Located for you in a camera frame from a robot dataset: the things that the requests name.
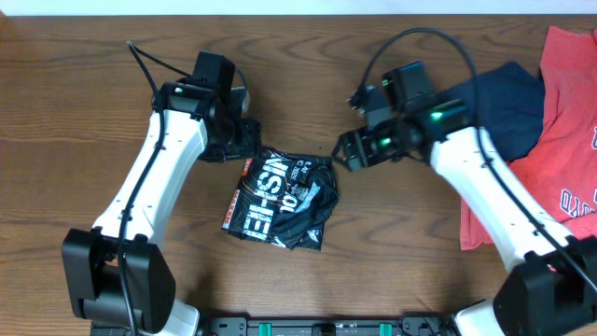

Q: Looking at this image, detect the black orange-patterned jersey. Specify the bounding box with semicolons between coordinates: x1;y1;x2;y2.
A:
222;149;340;251

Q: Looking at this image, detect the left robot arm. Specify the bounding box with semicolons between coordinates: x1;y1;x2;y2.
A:
62;82;260;335

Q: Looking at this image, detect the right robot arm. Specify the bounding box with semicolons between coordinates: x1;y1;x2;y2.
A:
332;100;596;335

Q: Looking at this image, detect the navy blue garment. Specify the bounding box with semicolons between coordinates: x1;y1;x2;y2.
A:
478;62;546;162

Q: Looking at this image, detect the red t-shirt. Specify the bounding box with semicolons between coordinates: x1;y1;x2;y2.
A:
459;25;597;252

